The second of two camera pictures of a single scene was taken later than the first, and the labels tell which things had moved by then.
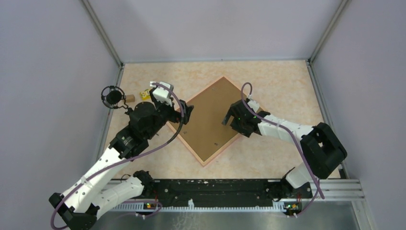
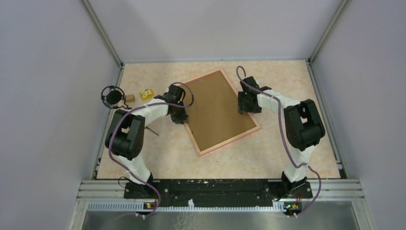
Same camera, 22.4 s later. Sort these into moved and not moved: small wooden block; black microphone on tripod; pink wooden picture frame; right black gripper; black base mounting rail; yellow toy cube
Moved: pink wooden picture frame; right black gripper
Not moved: black base mounting rail; black microphone on tripod; yellow toy cube; small wooden block
